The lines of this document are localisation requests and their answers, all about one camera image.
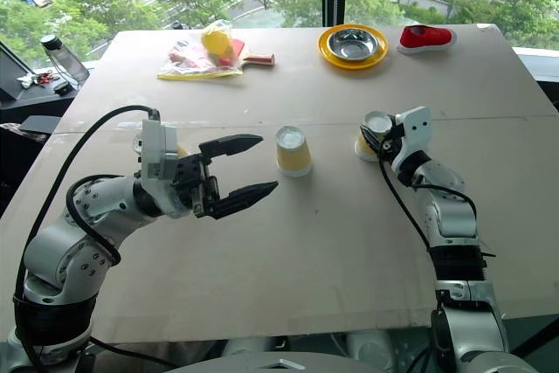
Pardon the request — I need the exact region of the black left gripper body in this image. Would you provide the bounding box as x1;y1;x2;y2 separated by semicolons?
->
171;152;221;218

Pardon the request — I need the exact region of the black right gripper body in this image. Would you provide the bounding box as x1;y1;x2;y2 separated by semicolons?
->
377;114;406;155

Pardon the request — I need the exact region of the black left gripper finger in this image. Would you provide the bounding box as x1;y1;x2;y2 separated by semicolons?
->
204;180;280;221
197;133;265;165

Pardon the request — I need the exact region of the yellow paper cup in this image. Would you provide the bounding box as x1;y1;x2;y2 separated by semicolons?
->
353;110;397;162
274;124;314;178

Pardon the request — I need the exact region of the steel bowl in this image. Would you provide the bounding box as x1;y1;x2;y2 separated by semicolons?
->
327;27;380;61

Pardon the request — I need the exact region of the red table tennis paddle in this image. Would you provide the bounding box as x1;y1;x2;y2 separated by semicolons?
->
230;38;277;68

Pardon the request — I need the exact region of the red shoe white sole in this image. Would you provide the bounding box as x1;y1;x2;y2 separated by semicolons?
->
397;24;459;57

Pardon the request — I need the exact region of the clear plastic bag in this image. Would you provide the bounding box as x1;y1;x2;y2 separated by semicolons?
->
156;18;245;82

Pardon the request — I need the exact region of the yellow plastic plate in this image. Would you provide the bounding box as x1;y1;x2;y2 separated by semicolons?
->
317;23;390;71

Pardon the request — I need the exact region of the yellow toy fruit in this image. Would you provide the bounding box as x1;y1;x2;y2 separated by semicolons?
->
200;24;235;58

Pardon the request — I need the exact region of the silver robot torso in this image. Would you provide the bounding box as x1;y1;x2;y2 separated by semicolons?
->
165;331;397;373

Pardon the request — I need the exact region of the clear bottle black cap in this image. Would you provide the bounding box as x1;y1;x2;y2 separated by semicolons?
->
39;33;91;86

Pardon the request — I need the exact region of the black side table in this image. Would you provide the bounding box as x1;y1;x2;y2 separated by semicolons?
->
0;67;91;128

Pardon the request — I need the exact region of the red key bundle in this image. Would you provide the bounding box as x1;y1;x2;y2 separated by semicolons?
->
33;69;61;85

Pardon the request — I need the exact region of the black laptop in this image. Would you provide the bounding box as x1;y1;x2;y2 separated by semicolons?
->
0;39;35;102

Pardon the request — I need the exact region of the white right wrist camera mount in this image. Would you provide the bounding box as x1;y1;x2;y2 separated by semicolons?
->
390;106;434;174

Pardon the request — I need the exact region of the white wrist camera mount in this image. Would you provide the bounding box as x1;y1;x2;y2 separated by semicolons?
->
133;118;181;218
390;106;434;174

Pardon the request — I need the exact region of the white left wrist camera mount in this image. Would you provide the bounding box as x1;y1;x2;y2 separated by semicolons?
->
133;118;181;218

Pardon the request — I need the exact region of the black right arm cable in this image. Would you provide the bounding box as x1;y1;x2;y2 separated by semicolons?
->
376;141;478;252

